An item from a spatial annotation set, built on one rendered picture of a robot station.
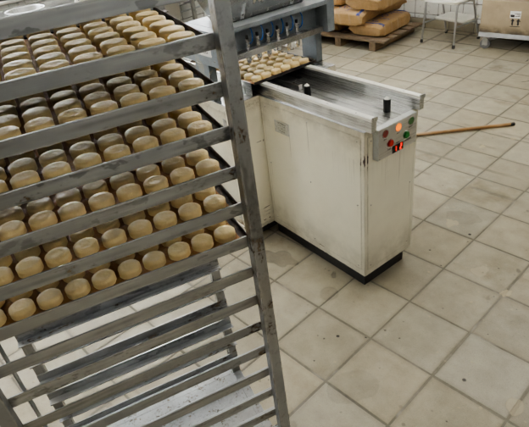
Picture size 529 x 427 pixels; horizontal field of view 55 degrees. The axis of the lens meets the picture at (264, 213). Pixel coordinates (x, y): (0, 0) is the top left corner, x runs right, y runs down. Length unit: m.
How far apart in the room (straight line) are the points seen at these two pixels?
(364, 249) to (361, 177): 0.38
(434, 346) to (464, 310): 0.27
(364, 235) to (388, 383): 0.64
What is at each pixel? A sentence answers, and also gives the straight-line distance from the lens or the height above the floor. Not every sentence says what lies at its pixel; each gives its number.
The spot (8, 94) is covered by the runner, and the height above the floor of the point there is 1.50.
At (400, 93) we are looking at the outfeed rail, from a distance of 2.32.
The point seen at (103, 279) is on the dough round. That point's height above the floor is 1.06.
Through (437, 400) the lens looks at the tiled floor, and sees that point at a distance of 2.18.
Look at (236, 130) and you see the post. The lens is 1.00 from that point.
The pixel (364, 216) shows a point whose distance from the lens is 2.30.
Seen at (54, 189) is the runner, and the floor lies 1.32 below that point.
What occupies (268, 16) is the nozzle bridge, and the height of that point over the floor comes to 1.18.
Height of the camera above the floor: 1.74
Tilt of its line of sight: 33 degrees down
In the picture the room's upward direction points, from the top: 8 degrees counter-clockwise
